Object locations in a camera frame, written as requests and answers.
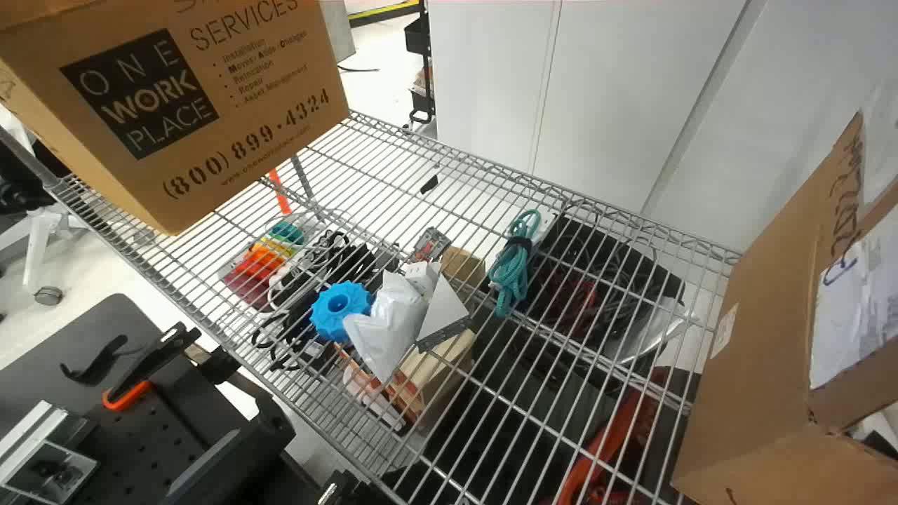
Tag black hook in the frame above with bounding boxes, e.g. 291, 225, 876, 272
60, 334, 132, 384

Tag gray wedge block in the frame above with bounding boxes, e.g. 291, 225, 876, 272
413, 272, 473, 354

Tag black perforated workbench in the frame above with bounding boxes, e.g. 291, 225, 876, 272
0, 292, 319, 505

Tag white plastic bag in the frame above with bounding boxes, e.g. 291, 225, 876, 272
340, 261, 444, 384

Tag white paper label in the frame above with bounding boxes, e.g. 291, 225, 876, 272
809, 208, 898, 390

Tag orange-handled clamp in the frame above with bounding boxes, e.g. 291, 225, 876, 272
97, 319, 205, 414

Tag printed cardboard box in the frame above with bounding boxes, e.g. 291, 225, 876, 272
0, 0, 350, 234

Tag white plastic sheet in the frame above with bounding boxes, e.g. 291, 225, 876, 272
612, 292, 702, 363

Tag black background stand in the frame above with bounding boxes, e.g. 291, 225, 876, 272
400, 0, 438, 129

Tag aluminium rail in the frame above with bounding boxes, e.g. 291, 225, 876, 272
0, 397, 71, 484

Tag orange stick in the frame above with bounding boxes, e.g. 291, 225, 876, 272
264, 167, 297, 218

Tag metal wire shelf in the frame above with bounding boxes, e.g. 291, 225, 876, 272
44, 108, 740, 505

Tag plain brown cardboard box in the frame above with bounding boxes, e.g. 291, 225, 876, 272
670, 108, 898, 505

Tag teal cable bundle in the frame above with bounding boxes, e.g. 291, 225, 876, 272
486, 208, 545, 319

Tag red object under shelf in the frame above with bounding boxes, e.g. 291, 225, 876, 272
549, 368, 697, 505

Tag small brown cube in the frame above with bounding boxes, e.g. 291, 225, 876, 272
438, 243, 487, 295

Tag black scissors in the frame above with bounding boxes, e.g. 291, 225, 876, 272
250, 306, 319, 376

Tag blue gear-shaped knob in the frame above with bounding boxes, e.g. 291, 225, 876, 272
308, 276, 375, 344

